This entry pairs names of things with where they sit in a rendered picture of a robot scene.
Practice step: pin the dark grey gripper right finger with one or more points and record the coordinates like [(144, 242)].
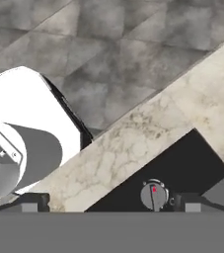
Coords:
[(189, 199)]

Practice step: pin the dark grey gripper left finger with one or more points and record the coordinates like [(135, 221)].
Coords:
[(34, 199)]

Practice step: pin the black hob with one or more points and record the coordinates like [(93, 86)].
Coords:
[(186, 161)]

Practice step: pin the grey hob knob red mark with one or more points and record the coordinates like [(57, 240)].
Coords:
[(148, 197)]

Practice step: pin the white rounded appliance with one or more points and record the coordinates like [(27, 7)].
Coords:
[(28, 108)]

